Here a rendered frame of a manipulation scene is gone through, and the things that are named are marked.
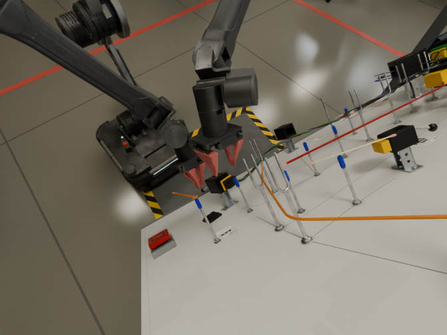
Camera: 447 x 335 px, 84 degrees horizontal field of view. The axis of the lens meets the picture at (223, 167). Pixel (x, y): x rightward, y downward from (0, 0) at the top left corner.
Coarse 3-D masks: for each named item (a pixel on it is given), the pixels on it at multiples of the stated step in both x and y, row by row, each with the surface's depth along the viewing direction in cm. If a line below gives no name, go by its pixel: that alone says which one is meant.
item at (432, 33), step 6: (444, 12) 85; (438, 18) 88; (444, 18) 86; (432, 24) 90; (438, 24) 88; (444, 24) 87; (432, 30) 91; (438, 30) 89; (426, 36) 93; (432, 36) 91; (420, 42) 95; (426, 42) 94; (432, 42) 94; (414, 48) 98; (420, 48) 96; (426, 48) 96; (390, 84) 113; (396, 84) 111
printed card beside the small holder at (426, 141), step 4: (428, 136) 51; (432, 136) 51; (436, 136) 50; (440, 136) 49; (420, 140) 51; (424, 140) 51; (428, 140) 50; (432, 140) 49; (416, 144) 50; (420, 144) 50; (424, 144) 49; (428, 144) 48
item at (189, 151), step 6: (186, 144) 68; (192, 144) 69; (174, 150) 69; (180, 150) 68; (186, 150) 68; (192, 150) 69; (180, 156) 69; (186, 156) 68; (192, 156) 69; (198, 156) 70; (174, 162) 71; (180, 162) 69; (186, 162) 68; (180, 168) 67
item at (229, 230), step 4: (224, 228) 54; (228, 228) 53; (232, 228) 52; (216, 232) 54; (220, 232) 53; (224, 232) 52; (228, 232) 51; (232, 232) 51; (212, 236) 53; (220, 236) 51; (224, 236) 50; (228, 236) 50
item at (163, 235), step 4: (160, 232) 60; (164, 232) 59; (168, 232) 60; (156, 236) 59; (160, 236) 57; (164, 236) 56; (168, 236) 56; (148, 240) 58; (152, 240) 57; (156, 240) 56; (160, 240) 56; (164, 240) 56; (148, 244) 56; (152, 244) 55; (156, 244) 56; (160, 244) 56; (152, 248) 55; (156, 248) 57
